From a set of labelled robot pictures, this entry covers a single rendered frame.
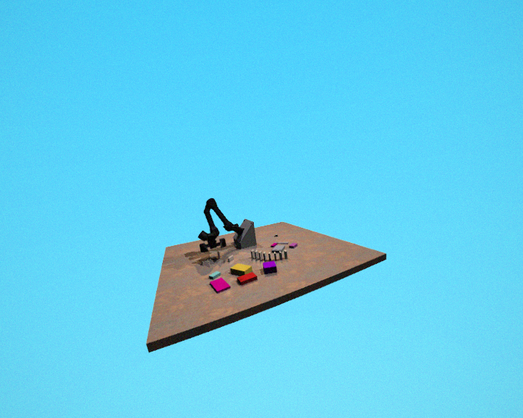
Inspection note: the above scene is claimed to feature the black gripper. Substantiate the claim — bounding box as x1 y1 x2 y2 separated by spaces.
199 238 226 252

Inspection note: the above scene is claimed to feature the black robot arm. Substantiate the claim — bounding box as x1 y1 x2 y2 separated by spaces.
198 198 244 243

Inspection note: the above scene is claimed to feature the purple block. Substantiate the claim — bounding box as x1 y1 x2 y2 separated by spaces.
263 261 277 274

